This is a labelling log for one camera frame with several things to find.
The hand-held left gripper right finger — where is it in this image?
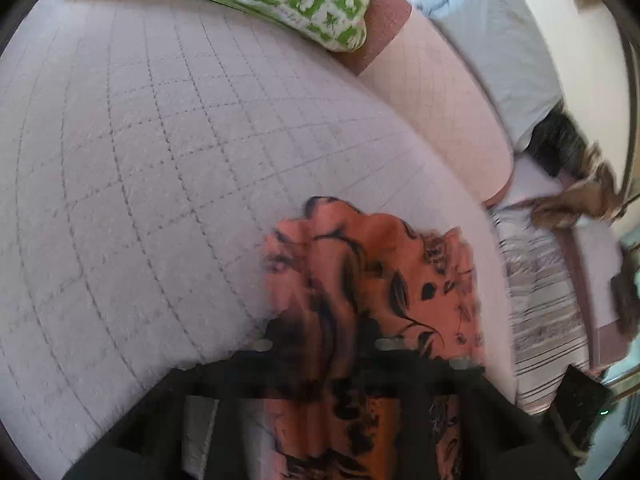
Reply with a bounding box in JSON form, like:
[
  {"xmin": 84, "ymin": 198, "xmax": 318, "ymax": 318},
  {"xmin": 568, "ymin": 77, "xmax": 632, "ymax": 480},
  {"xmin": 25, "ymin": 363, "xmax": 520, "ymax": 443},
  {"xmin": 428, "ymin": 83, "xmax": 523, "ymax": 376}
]
[{"xmin": 356, "ymin": 319, "xmax": 582, "ymax": 480}]

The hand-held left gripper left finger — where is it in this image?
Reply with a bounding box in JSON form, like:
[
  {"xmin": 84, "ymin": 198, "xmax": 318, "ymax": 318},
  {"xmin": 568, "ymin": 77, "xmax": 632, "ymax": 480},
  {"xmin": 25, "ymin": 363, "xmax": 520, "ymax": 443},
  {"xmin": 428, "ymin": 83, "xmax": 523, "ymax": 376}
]
[{"xmin": 62, "ymin": 317, "xmax": 307, "ymax": 480}]

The salmon black-printed small shirt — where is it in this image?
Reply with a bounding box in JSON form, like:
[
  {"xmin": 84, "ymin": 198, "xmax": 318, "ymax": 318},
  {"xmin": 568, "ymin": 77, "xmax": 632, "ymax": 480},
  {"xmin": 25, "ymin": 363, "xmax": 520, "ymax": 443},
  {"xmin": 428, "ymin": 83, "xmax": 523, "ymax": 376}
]
[{"xmin": 261, "ymin": 196, "xmax": 487, "ymax": 480}]

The grey white striped blanket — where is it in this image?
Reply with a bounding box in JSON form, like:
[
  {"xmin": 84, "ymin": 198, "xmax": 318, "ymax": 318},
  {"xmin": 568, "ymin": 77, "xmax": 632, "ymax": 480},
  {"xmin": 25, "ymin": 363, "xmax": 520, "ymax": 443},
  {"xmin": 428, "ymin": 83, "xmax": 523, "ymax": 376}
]
[{"xmin": 491, "ymin": 204, "xmax": 603, "ymax": 413}]

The black box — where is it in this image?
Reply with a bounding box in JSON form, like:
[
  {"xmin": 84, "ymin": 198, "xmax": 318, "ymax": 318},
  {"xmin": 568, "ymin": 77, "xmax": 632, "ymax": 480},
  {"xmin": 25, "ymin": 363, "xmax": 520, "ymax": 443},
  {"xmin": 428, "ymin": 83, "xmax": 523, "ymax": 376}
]
[{"xmin": 542, "ymin": 364, "xmax": 620, "ymax": 461}]

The lavender quilted bedspread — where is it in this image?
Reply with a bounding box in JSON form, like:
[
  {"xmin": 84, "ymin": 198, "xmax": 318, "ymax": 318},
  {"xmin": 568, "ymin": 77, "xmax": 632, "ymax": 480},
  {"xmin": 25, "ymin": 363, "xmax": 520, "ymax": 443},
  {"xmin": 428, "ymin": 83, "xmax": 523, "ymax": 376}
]
[{"xmin": 0, "ymin": 0, "xmax": 518, "ymax": 480}]

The dark brown furry dog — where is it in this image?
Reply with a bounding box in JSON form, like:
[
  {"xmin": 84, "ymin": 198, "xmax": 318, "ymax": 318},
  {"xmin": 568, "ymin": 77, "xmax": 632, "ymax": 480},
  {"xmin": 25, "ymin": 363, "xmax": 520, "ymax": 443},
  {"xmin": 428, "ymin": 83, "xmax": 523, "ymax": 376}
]
[{"xmin": 524, "ymin": 100, "xmax": 632, "ymax": 232}]

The pale pink quilted pillow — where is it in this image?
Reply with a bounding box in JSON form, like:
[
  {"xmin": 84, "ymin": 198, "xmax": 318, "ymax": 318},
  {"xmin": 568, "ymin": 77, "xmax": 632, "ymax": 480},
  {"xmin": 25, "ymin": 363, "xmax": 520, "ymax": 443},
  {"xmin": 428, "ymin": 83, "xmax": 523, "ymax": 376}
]
[{"xmin": 356, "ymin": 7, "xmax": 516, "ymax": 207}]

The grey pillow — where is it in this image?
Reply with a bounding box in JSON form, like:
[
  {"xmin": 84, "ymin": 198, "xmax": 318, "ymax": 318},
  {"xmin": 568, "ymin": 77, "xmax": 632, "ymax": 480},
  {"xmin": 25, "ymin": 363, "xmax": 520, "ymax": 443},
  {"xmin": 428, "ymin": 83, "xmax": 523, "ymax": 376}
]
[{"xmin": 414, "ymin": 0, "xmax": 568, "ymax": 155}]

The maroon pillow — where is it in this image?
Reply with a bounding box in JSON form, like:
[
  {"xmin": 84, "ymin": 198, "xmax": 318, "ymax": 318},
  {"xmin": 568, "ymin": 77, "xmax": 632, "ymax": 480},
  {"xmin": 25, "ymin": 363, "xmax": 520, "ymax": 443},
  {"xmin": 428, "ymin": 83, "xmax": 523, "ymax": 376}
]
[{"xmin": 336, "ymin": 0, "xmax": 413, "ymax": 77}]

